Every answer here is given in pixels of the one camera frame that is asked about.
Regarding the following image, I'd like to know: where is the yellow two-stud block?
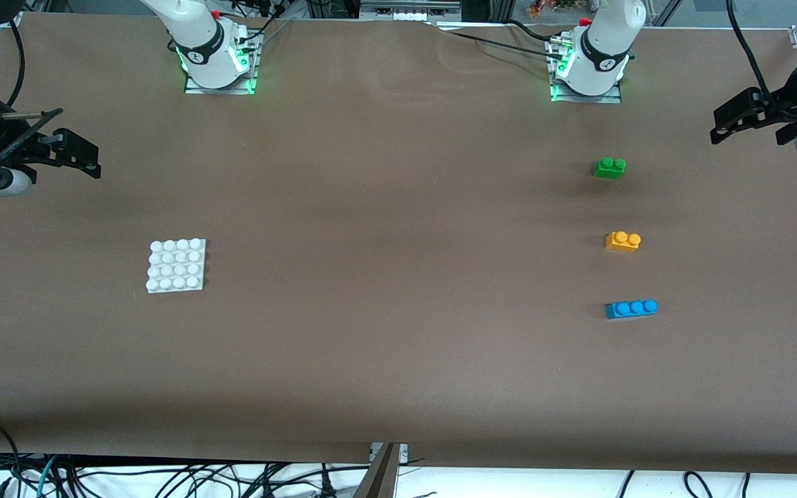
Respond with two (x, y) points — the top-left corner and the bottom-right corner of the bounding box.
(605, 231), (642, 253)

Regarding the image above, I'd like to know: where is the brown table cover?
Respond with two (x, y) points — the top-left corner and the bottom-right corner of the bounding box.
(0, 12), (797, 475)

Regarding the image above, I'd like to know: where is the black frame post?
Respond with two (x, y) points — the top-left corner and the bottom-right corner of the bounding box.
(464, 0), (515, 21)
(307, 0), (360, 19)

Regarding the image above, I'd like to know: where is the aluminium profile post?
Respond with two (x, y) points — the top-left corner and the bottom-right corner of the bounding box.
(354, 443), (410, 498)

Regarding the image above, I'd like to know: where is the blue three-stud block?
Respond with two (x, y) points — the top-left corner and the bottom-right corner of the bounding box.
(605, 299), (658, 320)

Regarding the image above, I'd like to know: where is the teal cable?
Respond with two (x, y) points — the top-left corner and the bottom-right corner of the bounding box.
(35, 454), (60, 498)

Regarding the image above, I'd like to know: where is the white studded base plate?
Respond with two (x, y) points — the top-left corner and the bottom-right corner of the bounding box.
(146, 238), (207, 294)

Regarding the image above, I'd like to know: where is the colourful toy pile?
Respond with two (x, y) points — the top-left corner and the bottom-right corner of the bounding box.
(526, 0), (583, 19)

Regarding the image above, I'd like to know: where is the grey power strip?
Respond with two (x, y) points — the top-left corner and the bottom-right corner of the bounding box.
(359, 0), (463, 23)

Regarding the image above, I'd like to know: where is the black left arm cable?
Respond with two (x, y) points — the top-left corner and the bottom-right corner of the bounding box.
(726, 0), (776, 104)

